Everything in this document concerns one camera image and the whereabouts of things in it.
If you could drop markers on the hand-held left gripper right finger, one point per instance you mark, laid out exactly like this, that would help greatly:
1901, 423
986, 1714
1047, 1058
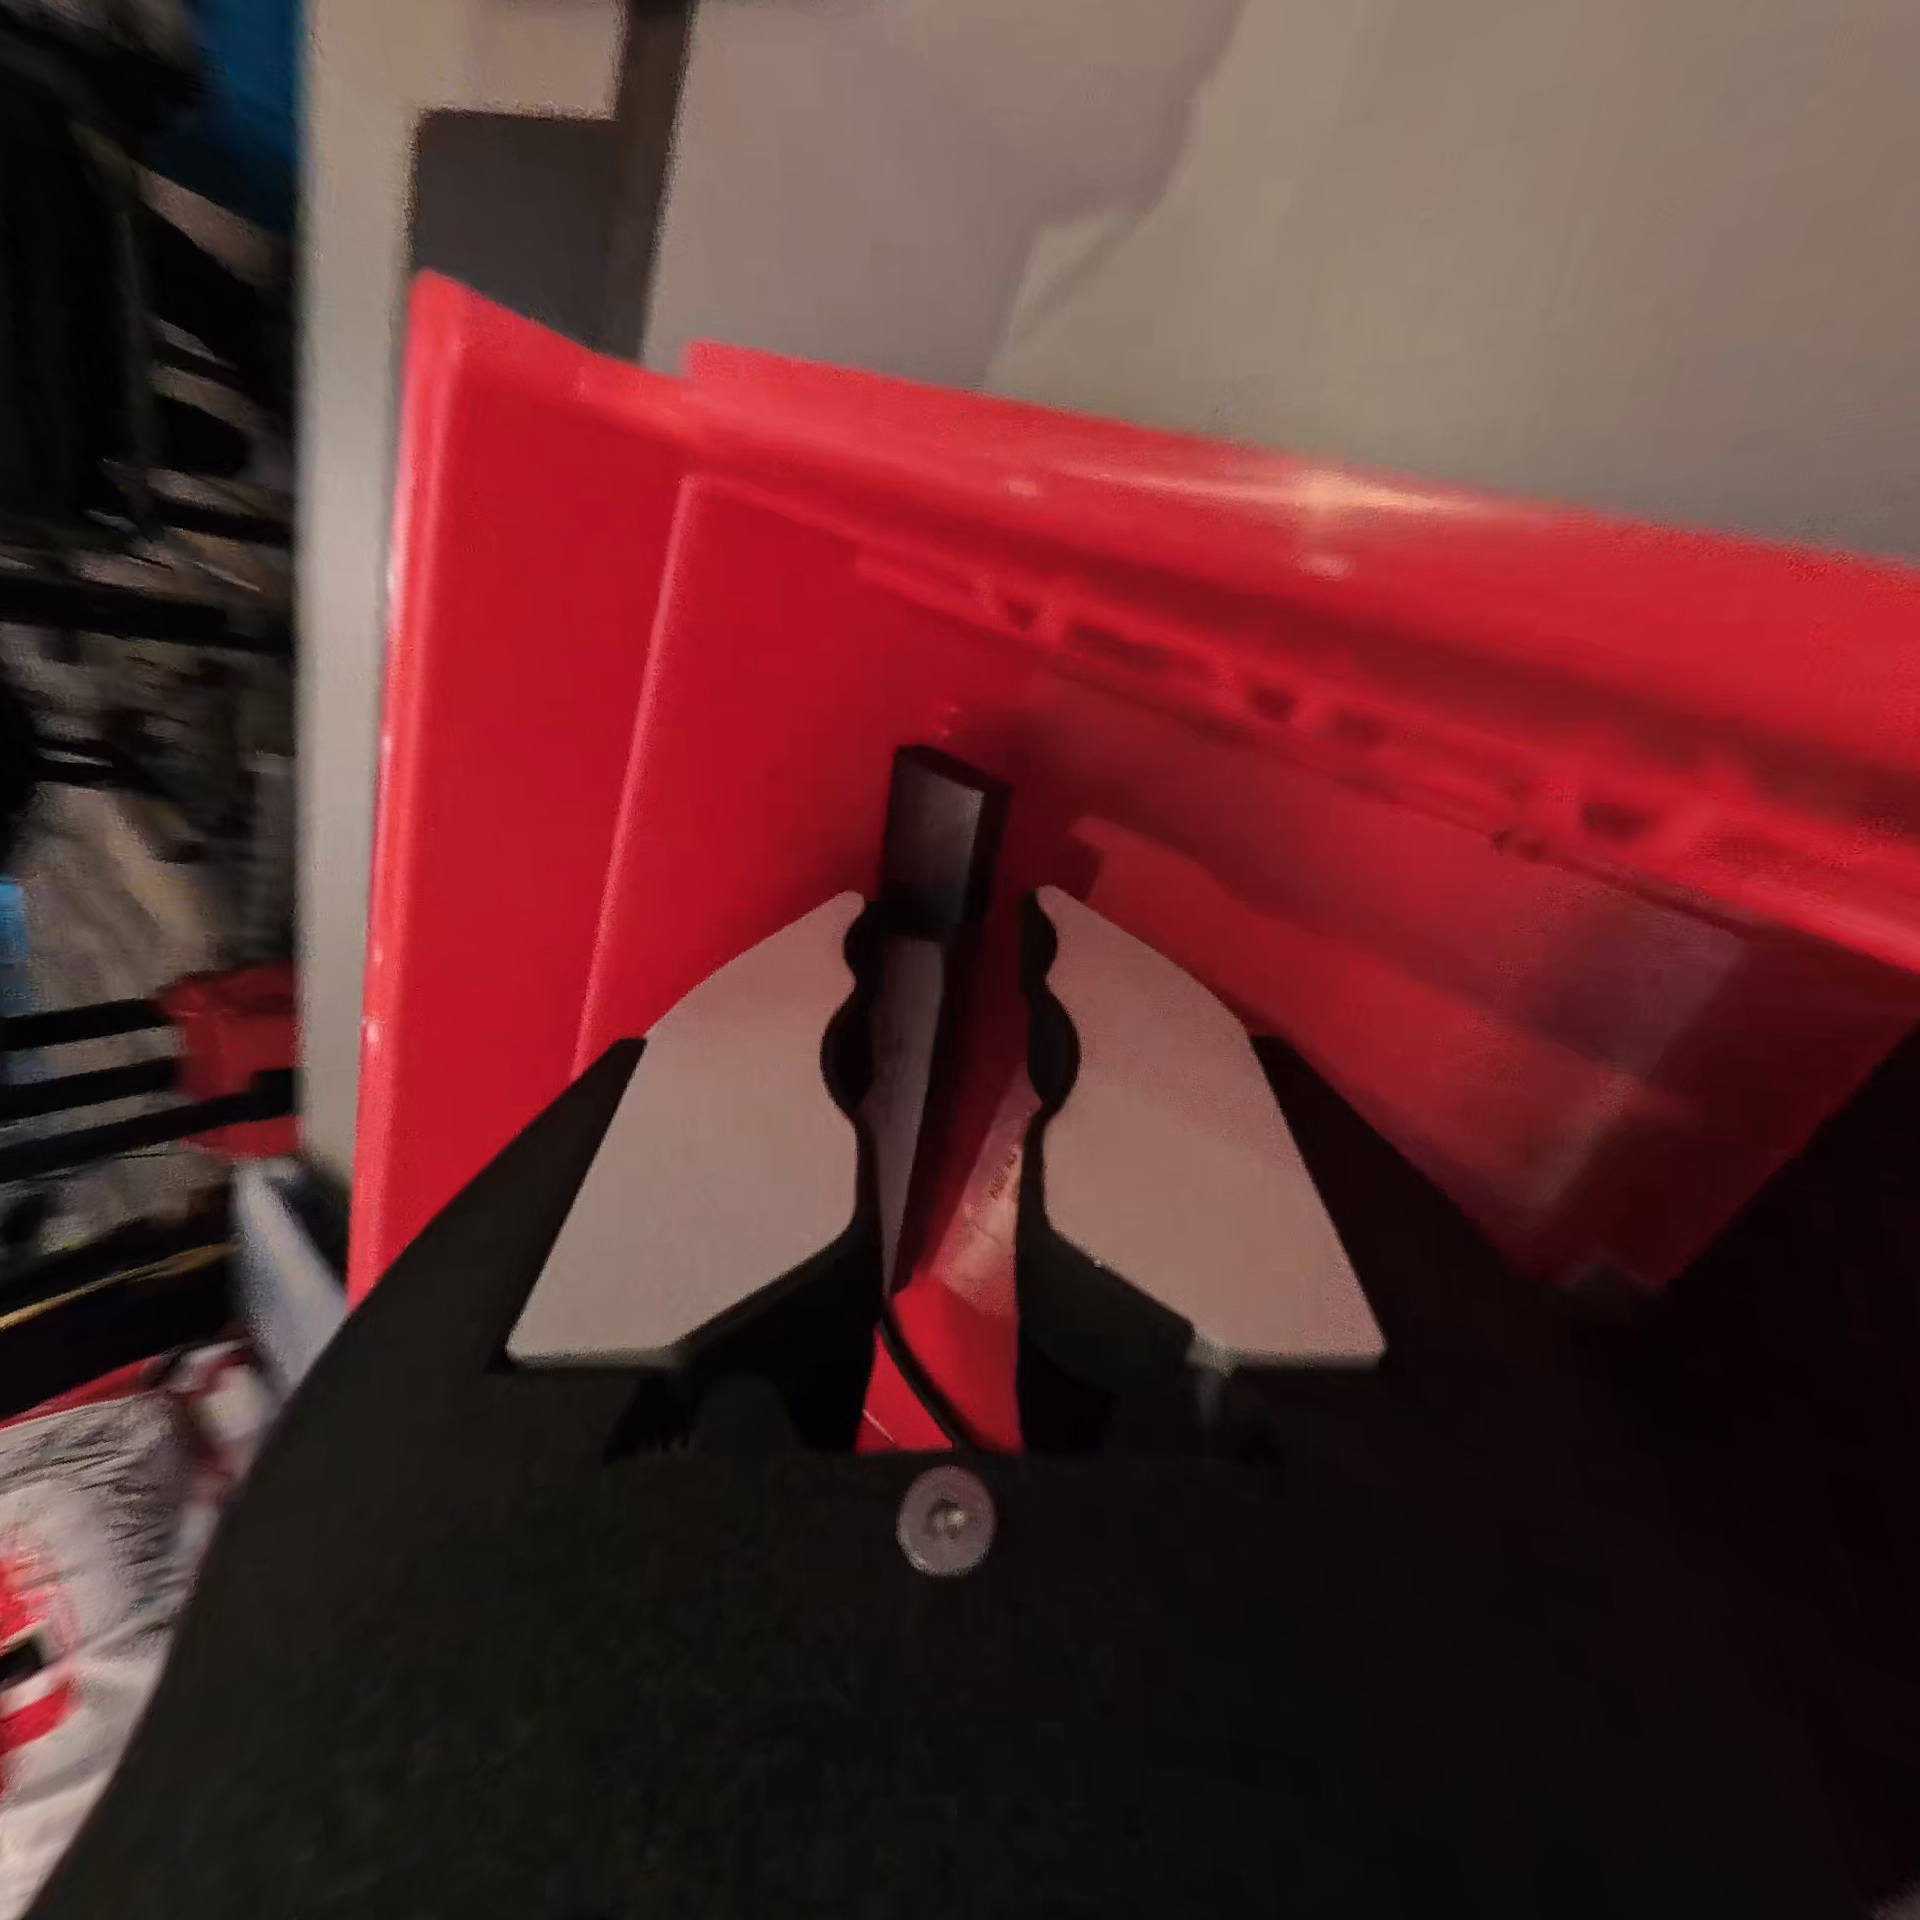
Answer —
1200, 1201

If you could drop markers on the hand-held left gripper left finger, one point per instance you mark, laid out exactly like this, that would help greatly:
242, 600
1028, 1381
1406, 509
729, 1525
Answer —
685, 1201

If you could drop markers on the red plastic bin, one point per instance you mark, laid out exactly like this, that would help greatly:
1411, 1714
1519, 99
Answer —
510, 750

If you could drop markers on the black divider in red bin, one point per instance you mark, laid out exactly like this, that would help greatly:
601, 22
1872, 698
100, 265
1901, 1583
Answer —
1411, 1020

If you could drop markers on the red white printed bag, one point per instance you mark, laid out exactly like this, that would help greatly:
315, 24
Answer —
106, 1591

